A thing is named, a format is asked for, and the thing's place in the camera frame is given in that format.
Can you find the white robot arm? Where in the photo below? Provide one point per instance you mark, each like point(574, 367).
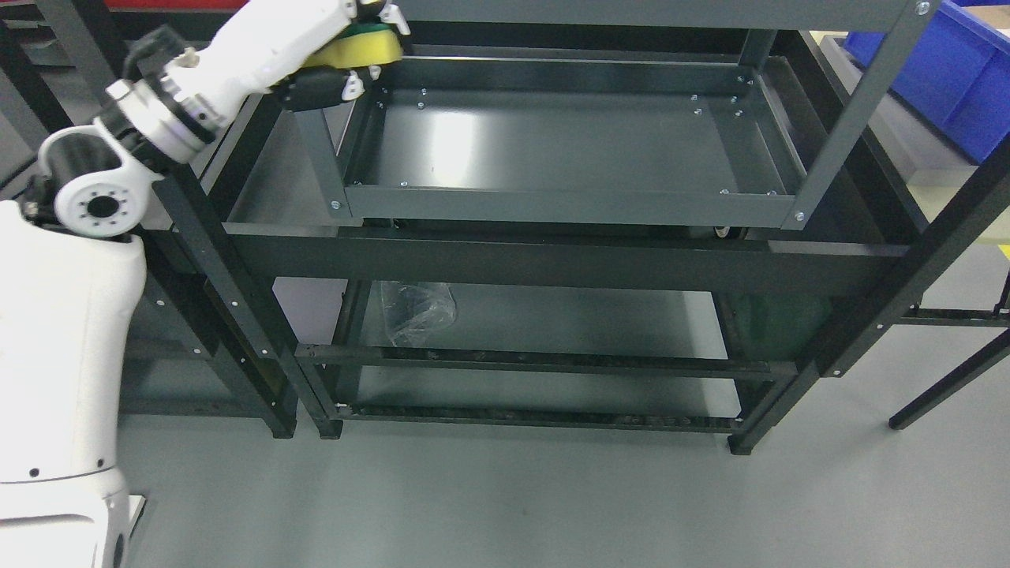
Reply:
point(69, 290)

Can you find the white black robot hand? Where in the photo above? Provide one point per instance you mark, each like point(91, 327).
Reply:
point(262, 47)

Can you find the blue plastic bin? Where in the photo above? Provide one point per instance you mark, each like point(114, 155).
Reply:
point(957, 76)

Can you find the green yellow sponge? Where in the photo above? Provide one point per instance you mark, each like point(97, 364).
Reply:
point(359, 46)

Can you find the clear plastic bag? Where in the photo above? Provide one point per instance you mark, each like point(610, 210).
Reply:
point(414, 311)

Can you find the black metal shelf rack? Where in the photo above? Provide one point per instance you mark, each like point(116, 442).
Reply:
point(667, 216)

